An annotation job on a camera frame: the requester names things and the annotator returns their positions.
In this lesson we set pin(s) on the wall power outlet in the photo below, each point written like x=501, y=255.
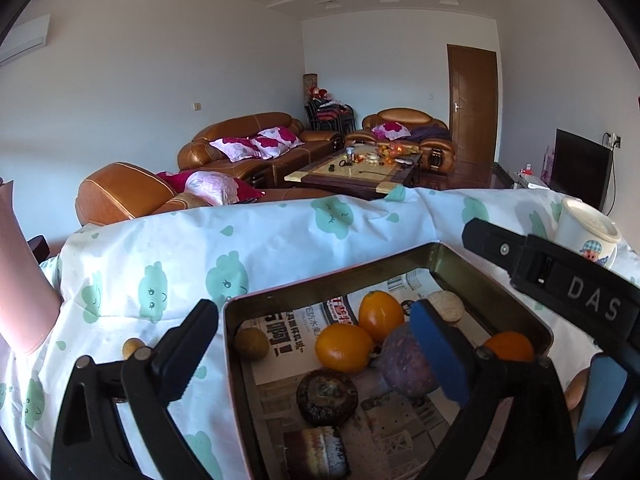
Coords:
x=614, y=140

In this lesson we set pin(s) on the tall floor lamp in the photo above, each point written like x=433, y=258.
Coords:
x=310, y=85

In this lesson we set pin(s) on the brown leather armchair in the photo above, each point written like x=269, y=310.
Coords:
x=400, y=114

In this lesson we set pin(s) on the pale pink pillow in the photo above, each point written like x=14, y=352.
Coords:
x=212, y=187

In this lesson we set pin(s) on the pink electric kettle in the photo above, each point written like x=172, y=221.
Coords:
x=20, y=285

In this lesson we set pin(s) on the metal tray with newspaper lining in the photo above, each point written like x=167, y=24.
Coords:
x=330, y=285

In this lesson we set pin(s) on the white air conditioner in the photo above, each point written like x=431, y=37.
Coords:
x=22, y=40

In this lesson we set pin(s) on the black television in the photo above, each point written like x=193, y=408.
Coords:
x=580, y=167

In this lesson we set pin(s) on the dark chestnut-like mushroom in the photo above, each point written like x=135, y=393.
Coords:
x=327, y=397

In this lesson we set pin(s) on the floral pink pillow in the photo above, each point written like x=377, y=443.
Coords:
x=277, y=141
x=235, y=149
x=390, y=131

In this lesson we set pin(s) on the long brown leather sofa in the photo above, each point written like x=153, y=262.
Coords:
x=240, y=127

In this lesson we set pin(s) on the wooden coffee table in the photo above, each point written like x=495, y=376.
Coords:
x=350, y=180

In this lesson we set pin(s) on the dark wooden chair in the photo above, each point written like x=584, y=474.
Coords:
x=39, y=250

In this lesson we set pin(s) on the large purple passion fruit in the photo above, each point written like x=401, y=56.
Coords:
x=400, y=365

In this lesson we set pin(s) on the white cloud-print tablecloth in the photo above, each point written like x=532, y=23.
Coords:
x=300, y=250

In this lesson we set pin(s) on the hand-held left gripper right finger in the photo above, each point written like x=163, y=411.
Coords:
x=440, y=350

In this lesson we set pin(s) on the brown wooden door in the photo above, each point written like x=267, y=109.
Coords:
x=472, y=110

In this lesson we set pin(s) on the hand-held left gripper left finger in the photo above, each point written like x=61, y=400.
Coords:
x=187, y=350

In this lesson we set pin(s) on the newspaper lining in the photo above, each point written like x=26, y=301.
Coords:
x=285, y=332

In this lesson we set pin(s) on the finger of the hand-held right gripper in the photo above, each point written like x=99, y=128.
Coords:
x=607, y=400
x=492, y=245

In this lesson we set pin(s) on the cut lotus root piece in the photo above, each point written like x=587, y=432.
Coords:
x=446, y=306

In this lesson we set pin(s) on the white cartoon cup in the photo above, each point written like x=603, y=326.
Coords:
x=580, y=230

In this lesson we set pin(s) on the orange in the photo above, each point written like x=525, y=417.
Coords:
x=507, y=347
x=342, y=350
x=380, y=315

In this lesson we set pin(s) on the stacked dark chairs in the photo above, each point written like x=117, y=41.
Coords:
x=327, y=117

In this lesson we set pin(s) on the purple blanket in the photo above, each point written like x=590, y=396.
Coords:
x=430, y=133

